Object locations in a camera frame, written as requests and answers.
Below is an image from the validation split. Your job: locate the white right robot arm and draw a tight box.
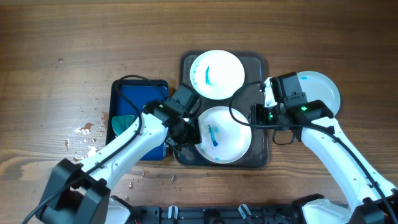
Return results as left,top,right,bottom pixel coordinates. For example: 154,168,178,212
250,100,397,223

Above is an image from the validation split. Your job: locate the blue water-filled tray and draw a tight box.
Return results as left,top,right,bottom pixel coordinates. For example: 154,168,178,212
105,80,169,161

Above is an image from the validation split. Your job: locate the white plate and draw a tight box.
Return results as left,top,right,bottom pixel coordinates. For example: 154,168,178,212
264,71,341,118
195,106,252,164
190,50,245,100

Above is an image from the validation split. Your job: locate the green sponge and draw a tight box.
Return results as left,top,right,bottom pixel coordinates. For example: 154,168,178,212
111,115,136,136

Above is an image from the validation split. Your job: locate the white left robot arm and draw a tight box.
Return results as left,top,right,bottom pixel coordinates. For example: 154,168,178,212
24,98,200,223

